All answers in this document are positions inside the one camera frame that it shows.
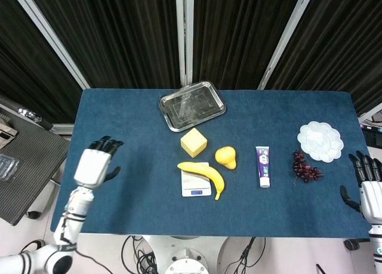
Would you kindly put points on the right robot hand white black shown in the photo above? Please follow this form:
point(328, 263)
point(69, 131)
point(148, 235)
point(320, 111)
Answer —
point(373, 202)

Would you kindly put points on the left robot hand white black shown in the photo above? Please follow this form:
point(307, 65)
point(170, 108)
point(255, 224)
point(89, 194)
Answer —
point(91, 169)

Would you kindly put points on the yellow banana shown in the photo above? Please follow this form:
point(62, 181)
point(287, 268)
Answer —
point(206, 171)

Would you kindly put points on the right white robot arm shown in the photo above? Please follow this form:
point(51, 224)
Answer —
point(376, 250)

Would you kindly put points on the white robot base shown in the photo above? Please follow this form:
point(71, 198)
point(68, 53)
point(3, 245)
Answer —
point(186, 256)

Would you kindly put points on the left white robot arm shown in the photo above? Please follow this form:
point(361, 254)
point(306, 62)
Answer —
point(73, 214)

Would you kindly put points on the white kitchen scale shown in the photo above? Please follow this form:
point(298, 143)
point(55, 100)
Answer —
point(194, 184)

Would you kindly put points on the black caster wheel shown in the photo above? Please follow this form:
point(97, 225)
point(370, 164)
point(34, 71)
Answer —
point(352, 244)

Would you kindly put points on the blue table mat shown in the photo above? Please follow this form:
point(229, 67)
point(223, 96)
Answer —
point(143, 136)

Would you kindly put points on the purple grape bunch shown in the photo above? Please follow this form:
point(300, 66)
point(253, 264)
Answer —
point(304, 169)

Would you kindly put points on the white flower paint palette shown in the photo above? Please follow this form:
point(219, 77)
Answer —
point(320, 141)

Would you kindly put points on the clear plastic packaging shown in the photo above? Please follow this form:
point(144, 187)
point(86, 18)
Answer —
point(7, 166)

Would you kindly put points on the brown paper bag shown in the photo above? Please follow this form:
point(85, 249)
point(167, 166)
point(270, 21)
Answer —
point(6, 130)

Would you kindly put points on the white black sneaker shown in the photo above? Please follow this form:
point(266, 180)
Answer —
point(34, 244)

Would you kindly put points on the yellow cube block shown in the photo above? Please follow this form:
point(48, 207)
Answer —
point(193, 142)

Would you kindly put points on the purple white toothpaste tube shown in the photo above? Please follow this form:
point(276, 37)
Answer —
point(263, 166)

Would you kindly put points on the stainless steel tray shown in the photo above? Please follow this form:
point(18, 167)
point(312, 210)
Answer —
point(191, 107)

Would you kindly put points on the yellow pear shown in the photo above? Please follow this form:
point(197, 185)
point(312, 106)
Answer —
point(225, 157)

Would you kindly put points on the black pleated curtain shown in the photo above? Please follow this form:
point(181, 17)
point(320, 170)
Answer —
point(238, 32)
point(119, 32)

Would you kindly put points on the aluminium frame post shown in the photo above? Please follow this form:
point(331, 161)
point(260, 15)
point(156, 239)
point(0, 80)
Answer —
point(286, 38)
point(47, 35)
point(184, 32)

